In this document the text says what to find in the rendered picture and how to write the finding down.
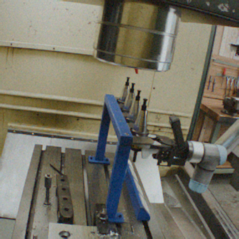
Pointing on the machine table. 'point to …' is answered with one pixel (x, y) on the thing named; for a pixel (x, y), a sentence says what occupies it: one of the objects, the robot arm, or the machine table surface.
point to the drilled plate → (82, 231)
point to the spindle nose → (136, 35)
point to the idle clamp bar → (63, 218)
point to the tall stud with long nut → (47, 188)
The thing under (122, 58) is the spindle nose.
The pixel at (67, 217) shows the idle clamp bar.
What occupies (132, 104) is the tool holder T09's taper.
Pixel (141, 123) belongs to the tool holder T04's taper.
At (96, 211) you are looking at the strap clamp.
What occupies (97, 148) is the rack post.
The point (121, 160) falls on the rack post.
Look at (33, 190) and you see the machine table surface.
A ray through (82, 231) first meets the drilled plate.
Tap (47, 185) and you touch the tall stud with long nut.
